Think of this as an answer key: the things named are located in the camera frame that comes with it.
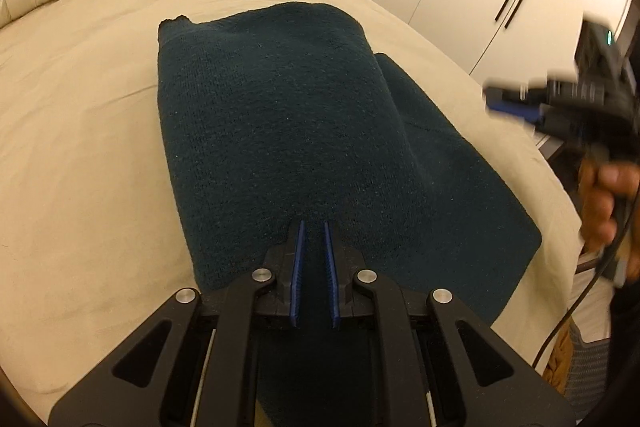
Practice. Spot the orange cloth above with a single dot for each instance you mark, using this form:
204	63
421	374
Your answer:
557	357

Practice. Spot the bed with beige sheet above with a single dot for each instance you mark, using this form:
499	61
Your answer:
75	157

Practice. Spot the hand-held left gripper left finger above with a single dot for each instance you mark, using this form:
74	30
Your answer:
298	277

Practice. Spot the dark teal towel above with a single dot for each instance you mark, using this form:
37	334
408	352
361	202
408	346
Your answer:
300	132

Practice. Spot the person's right hand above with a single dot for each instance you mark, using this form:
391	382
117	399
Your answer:
600	202

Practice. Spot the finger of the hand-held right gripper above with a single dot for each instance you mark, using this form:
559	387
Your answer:
515	107

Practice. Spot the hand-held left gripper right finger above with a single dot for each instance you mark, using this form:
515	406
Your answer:
331	277

